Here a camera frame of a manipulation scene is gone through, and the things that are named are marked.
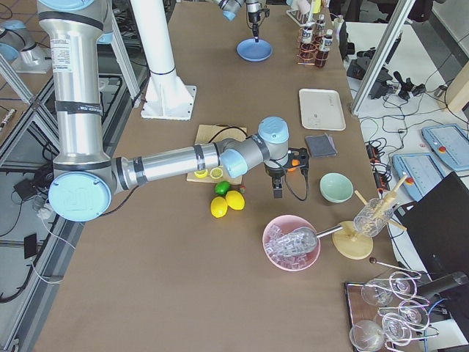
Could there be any blue plate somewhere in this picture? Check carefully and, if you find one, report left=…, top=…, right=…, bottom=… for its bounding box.
left=237, top=38, right=273, bottom=62

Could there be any yellow lemon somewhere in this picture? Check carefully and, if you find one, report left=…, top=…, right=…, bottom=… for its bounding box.
left=225, top=190, right=245, bottom=210
left=210, top=197, right=228, bottom=219

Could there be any grey folded cloth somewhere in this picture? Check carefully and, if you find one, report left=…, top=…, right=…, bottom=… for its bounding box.
left=305, top=133, right=337, bottom=158

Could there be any bamboo cutting board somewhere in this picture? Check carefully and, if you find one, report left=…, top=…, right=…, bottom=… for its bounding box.
left=186, top=125, right=248, bottom=185

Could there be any teach pendant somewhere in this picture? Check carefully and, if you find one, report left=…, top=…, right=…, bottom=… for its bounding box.
left=421, top=124, right=469, bottom=172
left=392, top=153, right=448, bottom=201

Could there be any green lime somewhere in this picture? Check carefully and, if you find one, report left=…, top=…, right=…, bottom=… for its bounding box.
left=215, top=180, right=231, bottom=197

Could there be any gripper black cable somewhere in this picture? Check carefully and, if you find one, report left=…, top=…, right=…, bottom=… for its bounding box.
left=281, top=161, right=309, bottom=202

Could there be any cream rabbit tray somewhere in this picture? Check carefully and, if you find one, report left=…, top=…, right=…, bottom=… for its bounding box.
left=299, top=88, right=346, bottom=131

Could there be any tea bottle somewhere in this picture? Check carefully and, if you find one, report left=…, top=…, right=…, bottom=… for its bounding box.
left=314, top=14, right=325, bottom=43
left=314, top=29, right=333, bottom=68
left=298, top=21, right=315, bottom=64

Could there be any yellow lemon near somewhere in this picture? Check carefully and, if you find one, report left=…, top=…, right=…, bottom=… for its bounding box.
left=225, top=190, right=245, bottom=210

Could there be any copper wire bottle rack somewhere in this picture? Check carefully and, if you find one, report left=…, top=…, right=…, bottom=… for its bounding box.
left=297, top=29, right=333, bottom=67

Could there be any teach pendant near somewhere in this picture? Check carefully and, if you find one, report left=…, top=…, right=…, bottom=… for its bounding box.
left=392, top=153, right=448, bottom=201

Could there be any tea bottle lower right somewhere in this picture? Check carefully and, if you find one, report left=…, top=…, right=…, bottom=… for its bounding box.
left=314, top=14, right=325, bottom=43

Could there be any tea bottle upper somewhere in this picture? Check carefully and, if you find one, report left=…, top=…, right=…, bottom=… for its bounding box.
left=298, top=21, right=315, bottom=64

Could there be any lemon half upper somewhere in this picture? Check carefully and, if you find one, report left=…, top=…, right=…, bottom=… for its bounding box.
left=193, top=169, right=209, bottom=179

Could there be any green bowl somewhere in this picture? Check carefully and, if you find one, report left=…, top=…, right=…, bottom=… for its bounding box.
left=320, top=172, right=354, bottom=203

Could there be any teach pendant far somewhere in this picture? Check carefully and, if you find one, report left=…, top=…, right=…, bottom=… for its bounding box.
left=421, top=124, right=469, bottom=172

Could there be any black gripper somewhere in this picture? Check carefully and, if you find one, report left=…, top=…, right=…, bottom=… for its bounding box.
left=247, top=10, right=270, bottom=43
left=265, top=147, right=309, bottom=199

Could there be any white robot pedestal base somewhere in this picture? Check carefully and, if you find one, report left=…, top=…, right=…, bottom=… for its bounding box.
left=131, top=0, right=196, bottom=121

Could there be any wine glass rack tray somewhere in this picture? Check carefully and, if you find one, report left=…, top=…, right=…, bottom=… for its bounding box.
left=344, top=271, right=440, bottom=351

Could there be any yellow lemon far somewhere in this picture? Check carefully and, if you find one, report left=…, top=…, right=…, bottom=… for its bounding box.
left=210, top=197, right=228, bottom=219

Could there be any lemon slice lower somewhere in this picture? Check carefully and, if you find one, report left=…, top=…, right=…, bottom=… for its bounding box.
left=209, top=166, right=224, bottom=180

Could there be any clear textured glass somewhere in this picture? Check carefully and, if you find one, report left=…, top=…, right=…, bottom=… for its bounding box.
left=353, top=198, right=394, bottom=238

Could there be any wooden glass stand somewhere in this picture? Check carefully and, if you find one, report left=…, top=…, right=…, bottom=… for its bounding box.
left=332, top=176, right=407, bottom=260

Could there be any pink ice bowl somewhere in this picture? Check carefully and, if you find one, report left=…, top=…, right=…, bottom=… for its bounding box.
left=262, top=215, right=321, bottom=271

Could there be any tea bottle lower left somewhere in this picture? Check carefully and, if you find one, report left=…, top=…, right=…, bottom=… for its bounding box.
left=314, top=29, right=333, bottom=68

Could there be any orange fruit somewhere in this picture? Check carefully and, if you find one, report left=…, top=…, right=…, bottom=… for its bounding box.
left=287, top=160, right=299, bottom=172

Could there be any steel ice scoop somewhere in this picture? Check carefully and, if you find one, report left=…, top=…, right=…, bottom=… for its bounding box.
left=278, top=225, right=343, bottom=257

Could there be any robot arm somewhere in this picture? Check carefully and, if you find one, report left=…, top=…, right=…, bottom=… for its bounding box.
left=213, top=0, right=270, bottom=43
left=37, top=1, right=309, bottom=222

